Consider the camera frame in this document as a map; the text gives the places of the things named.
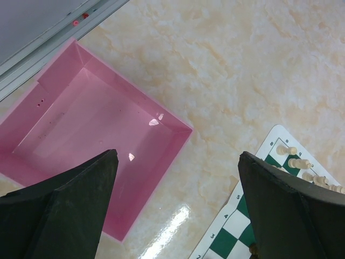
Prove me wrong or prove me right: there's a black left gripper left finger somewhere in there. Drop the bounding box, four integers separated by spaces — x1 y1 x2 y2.
1 149 119 258

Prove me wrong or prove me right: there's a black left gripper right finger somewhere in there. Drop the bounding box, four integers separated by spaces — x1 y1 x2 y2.
238 152 344 258

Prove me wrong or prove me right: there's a green white chess mat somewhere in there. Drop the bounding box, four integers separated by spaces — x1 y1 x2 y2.
190 125 344 258

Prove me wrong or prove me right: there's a pink rectangular tray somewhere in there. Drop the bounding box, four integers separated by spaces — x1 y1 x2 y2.
1 39 192 241

